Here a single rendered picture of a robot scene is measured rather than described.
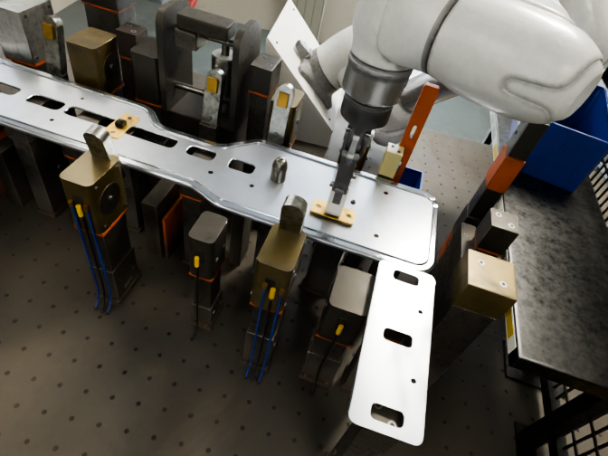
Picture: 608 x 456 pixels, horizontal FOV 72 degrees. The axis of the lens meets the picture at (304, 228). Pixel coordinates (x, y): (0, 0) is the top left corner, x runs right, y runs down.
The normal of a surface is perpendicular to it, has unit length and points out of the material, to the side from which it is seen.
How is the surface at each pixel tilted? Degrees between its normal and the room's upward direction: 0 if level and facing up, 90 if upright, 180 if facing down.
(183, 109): 0
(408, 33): 93
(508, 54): 69
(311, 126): 90
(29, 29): 90
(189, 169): 0
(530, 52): 61
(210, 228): 0
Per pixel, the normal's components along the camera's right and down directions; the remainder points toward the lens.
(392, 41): -0.58, 0.64
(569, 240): 0.18, -0.68
